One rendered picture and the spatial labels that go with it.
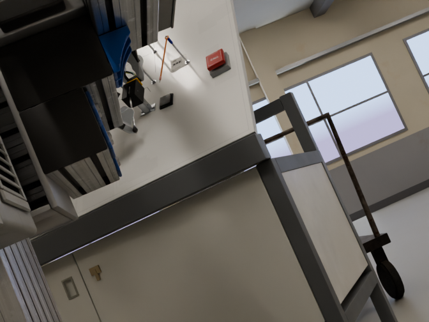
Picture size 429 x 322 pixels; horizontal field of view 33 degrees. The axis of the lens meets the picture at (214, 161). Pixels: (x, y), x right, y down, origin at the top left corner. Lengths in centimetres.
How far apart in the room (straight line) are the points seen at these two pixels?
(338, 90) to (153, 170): 1044
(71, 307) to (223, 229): 47
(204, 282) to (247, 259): 13
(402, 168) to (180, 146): 1054
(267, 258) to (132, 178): 39
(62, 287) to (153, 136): 47
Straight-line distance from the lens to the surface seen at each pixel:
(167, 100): 192
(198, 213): 177
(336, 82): 1219
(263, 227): 173
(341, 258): 196
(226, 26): 202
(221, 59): 187
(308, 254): 171
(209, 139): 175
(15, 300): 78
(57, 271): 197
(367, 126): 1216
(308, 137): 226
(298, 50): 1221
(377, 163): 1212
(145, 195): 178
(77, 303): 196
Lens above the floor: 69
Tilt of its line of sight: 5 degrees up
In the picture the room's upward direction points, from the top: 24 degrees counter-clockwise
